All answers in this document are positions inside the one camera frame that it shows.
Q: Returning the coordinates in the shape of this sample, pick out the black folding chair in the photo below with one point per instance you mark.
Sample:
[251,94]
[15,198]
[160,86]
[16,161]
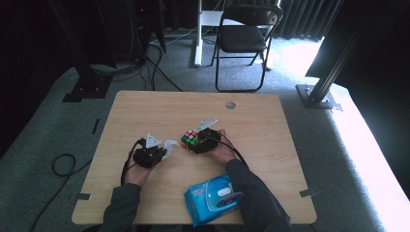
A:
[241,38]

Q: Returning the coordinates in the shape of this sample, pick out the black tape strip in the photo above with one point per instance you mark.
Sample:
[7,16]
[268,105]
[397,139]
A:
[95,126]

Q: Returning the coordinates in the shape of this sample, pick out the white wet wipe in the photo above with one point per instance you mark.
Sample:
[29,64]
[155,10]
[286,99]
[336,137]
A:
[170,146]

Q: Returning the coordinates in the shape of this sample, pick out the grey tape piece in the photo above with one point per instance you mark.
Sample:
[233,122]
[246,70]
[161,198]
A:
[308,193]

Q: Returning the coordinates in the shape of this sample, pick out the person's right hand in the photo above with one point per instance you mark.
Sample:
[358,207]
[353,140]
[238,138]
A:
[224,151]

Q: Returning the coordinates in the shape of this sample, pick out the person's left hand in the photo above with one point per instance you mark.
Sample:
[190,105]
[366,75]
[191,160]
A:
[138,174]

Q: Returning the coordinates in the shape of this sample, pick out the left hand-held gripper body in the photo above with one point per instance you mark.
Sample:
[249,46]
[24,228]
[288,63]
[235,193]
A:
[146,154]

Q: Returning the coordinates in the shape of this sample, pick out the white desk leg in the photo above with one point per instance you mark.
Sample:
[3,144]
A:
[199,38]

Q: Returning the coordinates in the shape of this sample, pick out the dark computer tower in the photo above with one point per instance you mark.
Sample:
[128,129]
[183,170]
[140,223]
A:
[145,29]

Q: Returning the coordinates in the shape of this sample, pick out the grey round table grommet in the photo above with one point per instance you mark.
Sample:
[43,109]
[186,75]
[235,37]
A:
[230,105]

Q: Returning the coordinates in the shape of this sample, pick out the multicoloured puzzle cube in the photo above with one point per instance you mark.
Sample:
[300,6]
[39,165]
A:
[189,138]

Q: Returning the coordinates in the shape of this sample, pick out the black metal stand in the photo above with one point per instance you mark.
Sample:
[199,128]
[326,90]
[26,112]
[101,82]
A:
[84,74]
[325,87]

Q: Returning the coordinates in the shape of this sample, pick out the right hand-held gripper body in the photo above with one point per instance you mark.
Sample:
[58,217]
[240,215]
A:
[209,140]

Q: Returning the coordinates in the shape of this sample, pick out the dark curtain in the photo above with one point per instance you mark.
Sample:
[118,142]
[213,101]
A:
[299,19]

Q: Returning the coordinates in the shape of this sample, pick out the blue wet wipes pack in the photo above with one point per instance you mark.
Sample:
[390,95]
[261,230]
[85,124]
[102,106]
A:
[206,203]

